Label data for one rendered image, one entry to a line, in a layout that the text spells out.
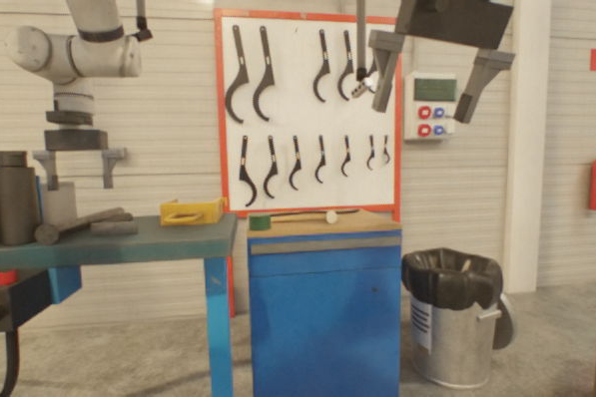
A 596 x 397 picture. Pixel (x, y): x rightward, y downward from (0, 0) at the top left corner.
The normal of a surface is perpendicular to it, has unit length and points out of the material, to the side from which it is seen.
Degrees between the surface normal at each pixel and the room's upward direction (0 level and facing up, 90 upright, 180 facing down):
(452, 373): 93
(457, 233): 90
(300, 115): 90
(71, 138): 89
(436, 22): 114
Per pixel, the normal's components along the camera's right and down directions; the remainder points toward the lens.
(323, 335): 0.15, 0.10
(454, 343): -0.38, 0.15
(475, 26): 0.09, 0.49
